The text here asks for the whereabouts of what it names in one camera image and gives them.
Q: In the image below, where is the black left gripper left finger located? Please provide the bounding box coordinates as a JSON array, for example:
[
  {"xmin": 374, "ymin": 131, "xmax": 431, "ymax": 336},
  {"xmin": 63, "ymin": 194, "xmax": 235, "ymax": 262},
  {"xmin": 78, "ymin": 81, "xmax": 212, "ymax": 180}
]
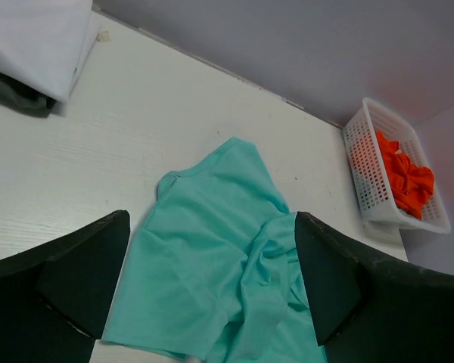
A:
[{"xmin": 0, "ymin": 210, "xmax": 130, "ymax": 362}]

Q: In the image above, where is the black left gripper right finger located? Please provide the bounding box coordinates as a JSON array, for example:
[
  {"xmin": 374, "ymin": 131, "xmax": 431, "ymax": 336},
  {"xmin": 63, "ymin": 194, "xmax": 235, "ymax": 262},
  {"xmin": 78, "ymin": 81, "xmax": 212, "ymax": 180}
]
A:
[{"xmin": 294, "ymin": 212, "xmax": 454, "ymax": 362}]

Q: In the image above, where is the folded dark green t shirt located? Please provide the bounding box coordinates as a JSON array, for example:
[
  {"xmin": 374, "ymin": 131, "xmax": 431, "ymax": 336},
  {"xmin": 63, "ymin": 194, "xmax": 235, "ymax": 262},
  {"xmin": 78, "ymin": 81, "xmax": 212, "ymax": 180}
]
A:
[{"xmin": 0, "ymin": 73, "xmax": 57, "ymax": 118}]

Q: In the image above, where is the teal t shirt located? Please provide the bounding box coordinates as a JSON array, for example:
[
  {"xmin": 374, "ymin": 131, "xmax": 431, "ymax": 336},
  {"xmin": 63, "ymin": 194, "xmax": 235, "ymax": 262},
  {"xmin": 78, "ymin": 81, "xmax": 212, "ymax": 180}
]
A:
[{"xmin": 103, "ymin": 138, "xmax": 326, "ymax": 362}]

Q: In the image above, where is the folded white t shirt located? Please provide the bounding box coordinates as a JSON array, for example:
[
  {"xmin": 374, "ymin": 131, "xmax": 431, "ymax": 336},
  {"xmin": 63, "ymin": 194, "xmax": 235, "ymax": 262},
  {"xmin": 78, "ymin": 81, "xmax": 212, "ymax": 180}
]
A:
[{"xmin": 0, "ymin": 1, "xmax": 101, "ymax": 103}]

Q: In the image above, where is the white plastic basket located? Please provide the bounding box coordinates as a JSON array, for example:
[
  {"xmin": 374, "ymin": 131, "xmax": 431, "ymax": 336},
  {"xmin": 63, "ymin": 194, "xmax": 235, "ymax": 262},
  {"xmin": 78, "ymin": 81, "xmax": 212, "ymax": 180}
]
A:
[{"xmin": 343, "ymin": 98, "xmax": 451, "ymax": 234}]

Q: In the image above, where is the orange t shirt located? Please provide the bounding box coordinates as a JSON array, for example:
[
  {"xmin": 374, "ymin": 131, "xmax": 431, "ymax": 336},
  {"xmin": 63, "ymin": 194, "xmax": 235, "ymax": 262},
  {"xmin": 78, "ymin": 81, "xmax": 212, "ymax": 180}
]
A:
[{"xmin": 375, "ymin": 131, "xmax": 435, "ymax": 220}]

